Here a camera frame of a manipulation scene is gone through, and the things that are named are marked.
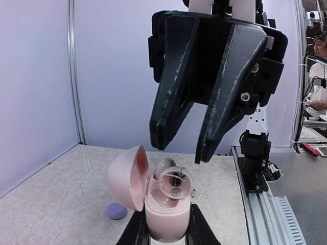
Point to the pink earbud charging case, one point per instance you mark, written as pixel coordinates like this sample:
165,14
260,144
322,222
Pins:
132,184

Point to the white earbud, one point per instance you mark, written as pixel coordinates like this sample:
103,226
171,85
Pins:
176,182
162,165

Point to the person in white shirt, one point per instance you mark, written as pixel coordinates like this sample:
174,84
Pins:
317,99

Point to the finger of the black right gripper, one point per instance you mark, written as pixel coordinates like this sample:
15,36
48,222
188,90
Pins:
173,99

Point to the left silver frame post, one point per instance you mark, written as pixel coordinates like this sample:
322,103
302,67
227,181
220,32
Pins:
72,71

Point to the purple round charging case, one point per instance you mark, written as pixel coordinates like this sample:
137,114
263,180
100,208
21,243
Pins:
116,211

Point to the silver front aluminium rail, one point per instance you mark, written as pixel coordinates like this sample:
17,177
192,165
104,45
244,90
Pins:
269,219

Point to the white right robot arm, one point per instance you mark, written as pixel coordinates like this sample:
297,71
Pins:
254,141

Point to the red handled tool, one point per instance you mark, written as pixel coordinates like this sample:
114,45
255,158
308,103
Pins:
311,151

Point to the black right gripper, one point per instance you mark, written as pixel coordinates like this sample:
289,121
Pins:
229,65

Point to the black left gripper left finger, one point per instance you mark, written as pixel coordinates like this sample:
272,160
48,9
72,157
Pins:
136,231

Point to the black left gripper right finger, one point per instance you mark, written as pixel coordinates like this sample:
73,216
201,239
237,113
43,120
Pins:
199,231

